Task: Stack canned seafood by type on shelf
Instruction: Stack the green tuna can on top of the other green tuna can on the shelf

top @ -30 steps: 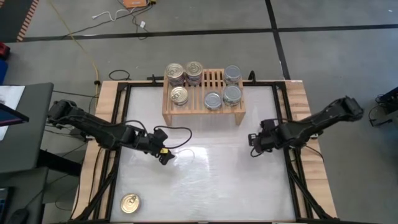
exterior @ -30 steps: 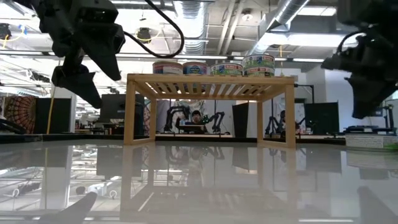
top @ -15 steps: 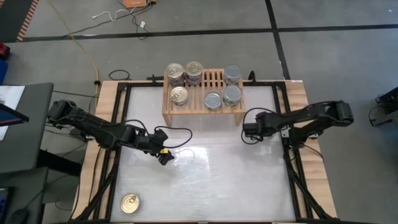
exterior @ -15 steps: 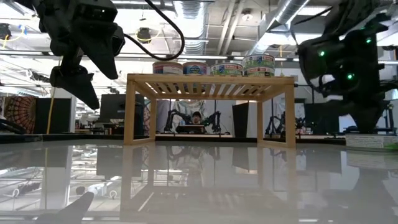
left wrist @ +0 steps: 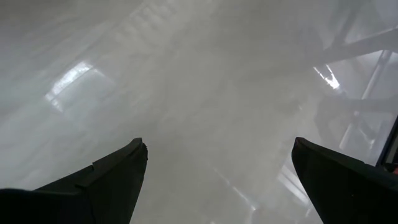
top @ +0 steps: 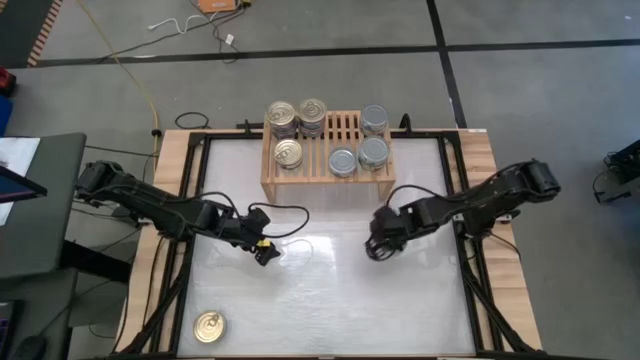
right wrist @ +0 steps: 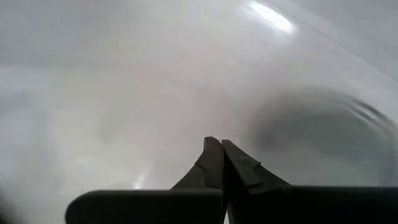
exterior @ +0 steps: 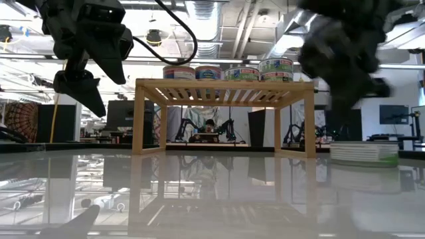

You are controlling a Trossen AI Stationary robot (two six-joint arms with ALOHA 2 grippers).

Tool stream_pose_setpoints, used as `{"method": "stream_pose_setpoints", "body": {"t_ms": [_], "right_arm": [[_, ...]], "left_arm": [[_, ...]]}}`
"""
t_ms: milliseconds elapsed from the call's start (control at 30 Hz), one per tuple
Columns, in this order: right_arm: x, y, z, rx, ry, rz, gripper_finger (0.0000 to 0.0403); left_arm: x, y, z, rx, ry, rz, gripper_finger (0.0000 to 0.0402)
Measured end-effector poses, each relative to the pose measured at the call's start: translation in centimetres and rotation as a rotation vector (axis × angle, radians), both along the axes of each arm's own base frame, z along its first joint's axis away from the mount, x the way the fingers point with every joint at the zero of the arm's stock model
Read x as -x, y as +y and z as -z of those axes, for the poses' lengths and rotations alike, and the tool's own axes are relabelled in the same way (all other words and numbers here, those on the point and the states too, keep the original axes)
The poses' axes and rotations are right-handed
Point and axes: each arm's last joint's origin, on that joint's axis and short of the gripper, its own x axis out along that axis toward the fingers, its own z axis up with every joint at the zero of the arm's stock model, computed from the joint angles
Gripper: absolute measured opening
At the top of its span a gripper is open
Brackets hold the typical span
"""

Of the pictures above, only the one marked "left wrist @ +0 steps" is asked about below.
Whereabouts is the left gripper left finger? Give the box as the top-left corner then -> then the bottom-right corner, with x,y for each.
34,138 -> 149,224

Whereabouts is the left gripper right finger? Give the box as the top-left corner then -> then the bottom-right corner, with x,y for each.
291,137 -> 398,224

